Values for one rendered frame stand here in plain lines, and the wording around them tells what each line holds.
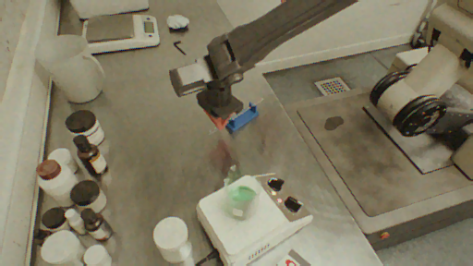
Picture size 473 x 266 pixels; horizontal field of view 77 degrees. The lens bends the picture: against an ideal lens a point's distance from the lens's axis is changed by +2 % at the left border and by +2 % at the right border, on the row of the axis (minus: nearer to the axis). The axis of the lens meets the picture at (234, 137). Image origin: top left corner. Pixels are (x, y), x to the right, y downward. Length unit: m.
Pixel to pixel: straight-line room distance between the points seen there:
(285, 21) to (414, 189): 0.97
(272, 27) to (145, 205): 0.45
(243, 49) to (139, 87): 0.51
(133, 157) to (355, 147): 0.92
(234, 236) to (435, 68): 0.91
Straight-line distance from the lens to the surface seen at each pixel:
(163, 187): 0.70
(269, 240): 0.56
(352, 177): 1.24
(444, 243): 1.72
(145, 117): 0.85
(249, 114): 0.81
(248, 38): 0.51
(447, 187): 1.39
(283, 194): 0.63
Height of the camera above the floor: 1.33
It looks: 49 degrees down
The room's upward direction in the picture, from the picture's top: straight up
